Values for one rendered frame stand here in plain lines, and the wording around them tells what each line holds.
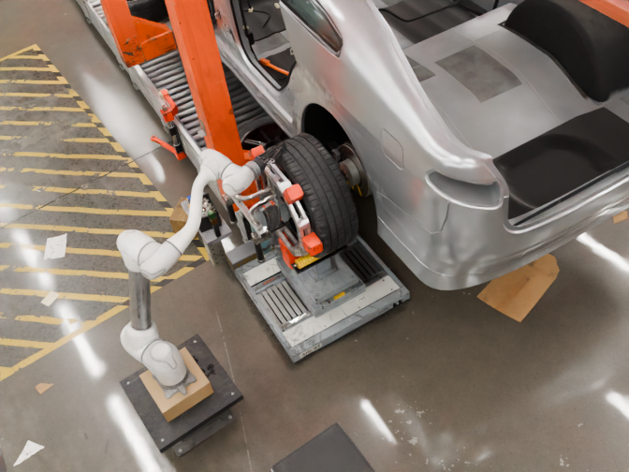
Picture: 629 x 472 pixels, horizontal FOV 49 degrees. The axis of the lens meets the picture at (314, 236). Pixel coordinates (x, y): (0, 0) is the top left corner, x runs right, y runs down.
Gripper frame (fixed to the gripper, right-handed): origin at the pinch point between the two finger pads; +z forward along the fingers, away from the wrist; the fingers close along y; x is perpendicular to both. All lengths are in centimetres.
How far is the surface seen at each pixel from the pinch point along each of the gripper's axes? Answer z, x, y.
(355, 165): 33.6, -28.2, 17.6
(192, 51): -10, 56, -29
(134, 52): 85, 9, -221
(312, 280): 4, -96, -12
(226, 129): 1.8, 5.5, -39.8
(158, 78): 107, -23, -234
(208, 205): -6, -46, -72
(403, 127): -6, 23, 84
